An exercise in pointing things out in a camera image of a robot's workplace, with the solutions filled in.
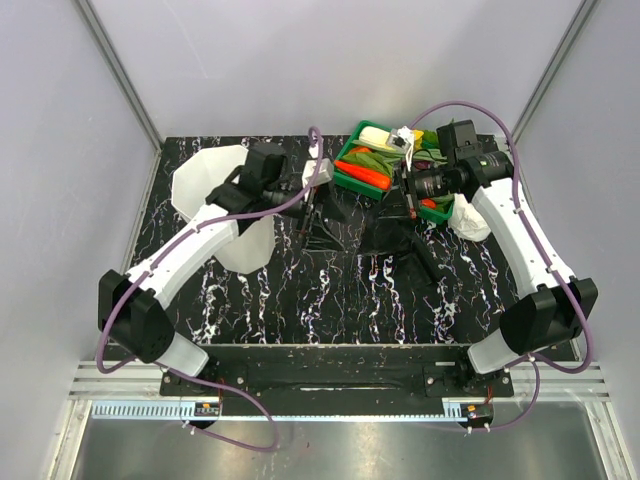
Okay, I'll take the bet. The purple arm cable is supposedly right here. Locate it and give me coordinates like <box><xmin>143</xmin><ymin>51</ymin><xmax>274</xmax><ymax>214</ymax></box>
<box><xmin>95</xmin><ymin>125</ymin><xmax>324</xmax><ymax>454</ymax></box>
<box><xmin>407</xmin><ymin>100</ymin><xmax>596</xmax><ymax>432</ymax></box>

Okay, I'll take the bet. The aluminium rail with slots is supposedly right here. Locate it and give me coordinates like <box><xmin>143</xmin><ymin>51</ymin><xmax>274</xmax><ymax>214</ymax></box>
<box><xmin>70</xmin><ymin>362</ymin><xmax>609</xmax><ymax>422</ymax></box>

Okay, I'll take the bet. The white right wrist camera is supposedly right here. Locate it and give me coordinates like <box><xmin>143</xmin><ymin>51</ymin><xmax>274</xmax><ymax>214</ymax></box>
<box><xmin>386</xmin><ymin>126</ymin><xmax>421</xmax><ymax>170</ymax></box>

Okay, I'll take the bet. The white and yellow cabbage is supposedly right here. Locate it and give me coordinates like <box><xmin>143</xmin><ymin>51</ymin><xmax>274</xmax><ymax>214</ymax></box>
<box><xmin>358</xmin><ymin>125</ymin><xmax>393</xmax><ymax>151</ymax></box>

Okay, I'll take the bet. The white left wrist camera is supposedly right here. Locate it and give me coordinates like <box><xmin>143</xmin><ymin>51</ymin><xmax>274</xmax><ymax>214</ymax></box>
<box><xmin>302</xmin><ymin>158</ymin><xmax>334</xmax><ymax>187</ymax></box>

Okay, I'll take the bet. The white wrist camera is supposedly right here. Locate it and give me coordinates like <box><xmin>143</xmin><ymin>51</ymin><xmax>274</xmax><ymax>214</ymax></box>
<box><xmin>386</xmin><ymin>126</ymin><xmax>421</xmax><ymax>170</ymax></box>
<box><xmin>302</xmin><ymin>158</ymin><xmax>334</xmax><ymax>187</ymax></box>

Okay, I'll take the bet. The green plastic vegetable tray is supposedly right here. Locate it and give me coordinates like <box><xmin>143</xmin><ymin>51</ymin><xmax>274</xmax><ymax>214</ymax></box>
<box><xmin>334</xmin><ymin>120</ymin><xmax>454</xmax><ymax>225</ymax></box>

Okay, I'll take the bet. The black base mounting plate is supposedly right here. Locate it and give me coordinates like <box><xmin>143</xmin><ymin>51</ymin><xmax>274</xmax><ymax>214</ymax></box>
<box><xmin>99</xmin><ymin>344</ymin><xmax>574</xmax><ymax>416</ymax></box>

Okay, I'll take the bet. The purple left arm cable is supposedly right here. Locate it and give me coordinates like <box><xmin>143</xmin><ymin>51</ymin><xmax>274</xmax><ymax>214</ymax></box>
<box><xmin>95</xmin><ymin>125</ymin><xmax>324</xmax><ymax>454</ymax></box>

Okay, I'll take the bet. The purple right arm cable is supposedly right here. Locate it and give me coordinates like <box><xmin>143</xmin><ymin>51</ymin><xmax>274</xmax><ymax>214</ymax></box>
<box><xmin>407</xmin><ymin>100</ymin><xmax>596</xmax><ymax>432</ymax></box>

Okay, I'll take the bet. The orange carrot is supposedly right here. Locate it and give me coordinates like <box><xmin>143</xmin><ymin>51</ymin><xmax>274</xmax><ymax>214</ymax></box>
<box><xmin>334</xmin><ymin>160</ymin><xmax>392</xmax><ymax>191</ymax></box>

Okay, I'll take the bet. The white faceted trash bin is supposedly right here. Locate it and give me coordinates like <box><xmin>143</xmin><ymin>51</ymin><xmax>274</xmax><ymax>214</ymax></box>
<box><xmin>171</xmin><ymin>145</ymin><xmax>275</xmax><ymax>275</ymax></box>

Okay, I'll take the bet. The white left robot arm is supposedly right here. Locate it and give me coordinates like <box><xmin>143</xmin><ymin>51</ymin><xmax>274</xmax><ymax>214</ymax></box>
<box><xmin>96</xmin><ymin>131</ymin><xmax>331</xmax><ymax>395</ymax></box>

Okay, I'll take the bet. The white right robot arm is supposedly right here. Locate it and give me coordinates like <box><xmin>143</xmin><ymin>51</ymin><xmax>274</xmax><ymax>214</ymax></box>
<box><xmin>396</xmin><ymin>120</ymin><xmax>598</xmax><ymax>396</ymax></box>

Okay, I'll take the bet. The black trash bag roll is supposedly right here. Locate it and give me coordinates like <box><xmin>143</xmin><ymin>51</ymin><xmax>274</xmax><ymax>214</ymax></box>
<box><xmin>410</xmin><ymin>233</ymin><xmax>444</xmax><ymax>284</ymax></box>

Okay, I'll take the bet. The crumpled white paper ball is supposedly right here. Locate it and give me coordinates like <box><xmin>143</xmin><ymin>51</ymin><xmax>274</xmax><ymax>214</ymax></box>
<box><xmin>447</xmin><ymin>193</ymin><xmax>491</xmax><ymax>242</ymax></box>

